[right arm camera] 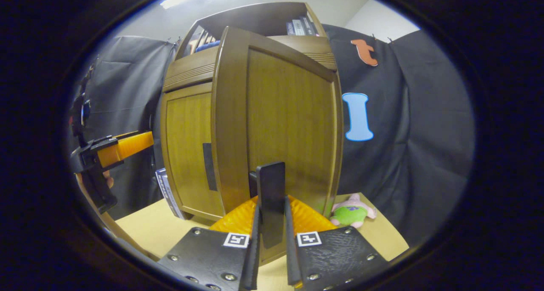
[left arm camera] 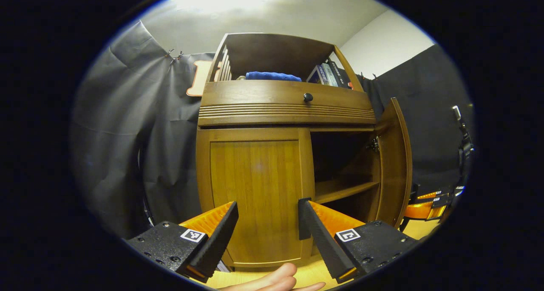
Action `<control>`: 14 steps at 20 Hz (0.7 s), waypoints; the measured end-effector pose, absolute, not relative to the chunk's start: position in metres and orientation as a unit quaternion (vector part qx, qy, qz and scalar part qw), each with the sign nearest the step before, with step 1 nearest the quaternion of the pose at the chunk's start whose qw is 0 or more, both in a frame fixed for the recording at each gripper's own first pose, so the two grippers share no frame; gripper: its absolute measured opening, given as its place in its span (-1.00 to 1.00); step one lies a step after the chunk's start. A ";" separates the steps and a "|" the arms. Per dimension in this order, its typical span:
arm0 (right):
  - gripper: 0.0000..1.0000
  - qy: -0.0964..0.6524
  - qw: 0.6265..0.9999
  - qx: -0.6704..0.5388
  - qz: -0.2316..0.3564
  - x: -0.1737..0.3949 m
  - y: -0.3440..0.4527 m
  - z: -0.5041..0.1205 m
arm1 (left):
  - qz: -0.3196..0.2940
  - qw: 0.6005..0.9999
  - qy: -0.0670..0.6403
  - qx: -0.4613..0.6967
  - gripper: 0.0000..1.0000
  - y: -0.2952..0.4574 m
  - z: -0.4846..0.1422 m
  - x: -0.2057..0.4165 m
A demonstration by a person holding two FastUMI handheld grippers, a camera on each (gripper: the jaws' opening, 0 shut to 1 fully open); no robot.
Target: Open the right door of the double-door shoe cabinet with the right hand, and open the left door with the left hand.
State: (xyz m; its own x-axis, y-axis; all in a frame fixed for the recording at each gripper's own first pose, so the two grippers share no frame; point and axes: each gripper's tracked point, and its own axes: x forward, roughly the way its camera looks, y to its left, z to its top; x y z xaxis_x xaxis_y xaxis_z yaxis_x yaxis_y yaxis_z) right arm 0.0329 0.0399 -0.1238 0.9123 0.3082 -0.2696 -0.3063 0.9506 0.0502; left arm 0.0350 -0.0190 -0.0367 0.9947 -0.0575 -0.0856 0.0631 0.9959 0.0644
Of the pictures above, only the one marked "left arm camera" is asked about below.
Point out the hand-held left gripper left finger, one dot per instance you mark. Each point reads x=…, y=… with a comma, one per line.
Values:
x=216, y=244

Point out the black spine book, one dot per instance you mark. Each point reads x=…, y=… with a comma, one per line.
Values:
x=342, y=76

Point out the black backdrop cloth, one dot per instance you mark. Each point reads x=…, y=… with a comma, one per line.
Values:
x=127, y=134

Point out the wooden inner shelf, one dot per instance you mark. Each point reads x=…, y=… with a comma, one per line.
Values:
x=344, y=189

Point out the wooden double-door shoe cabinet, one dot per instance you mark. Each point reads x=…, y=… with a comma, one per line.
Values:
x=276, y=53

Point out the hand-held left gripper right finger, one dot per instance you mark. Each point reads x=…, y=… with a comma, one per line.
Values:
x=325, y=242

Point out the black round drawer knob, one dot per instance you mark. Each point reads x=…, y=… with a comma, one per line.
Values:
x=308, y=97

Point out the pale blue spine book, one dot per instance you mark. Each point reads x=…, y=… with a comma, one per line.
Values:
x=223, y=267

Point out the dark blue thin book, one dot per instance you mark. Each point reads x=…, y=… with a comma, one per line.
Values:
x=315, y=75

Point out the folded blue cloth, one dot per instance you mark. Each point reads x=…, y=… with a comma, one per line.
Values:
x=272, y=76

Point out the grey spine book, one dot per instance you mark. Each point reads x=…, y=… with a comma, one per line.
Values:
x=329, y=74

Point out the wooden shoe cabinet door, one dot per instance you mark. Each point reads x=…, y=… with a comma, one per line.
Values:
x=395, y=163
x=255, y=176

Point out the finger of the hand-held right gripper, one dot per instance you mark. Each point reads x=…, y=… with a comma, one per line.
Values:
x=425, y=210
x=433, y=194

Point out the metal door hinge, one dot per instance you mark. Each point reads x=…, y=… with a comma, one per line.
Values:
x=374, y=144

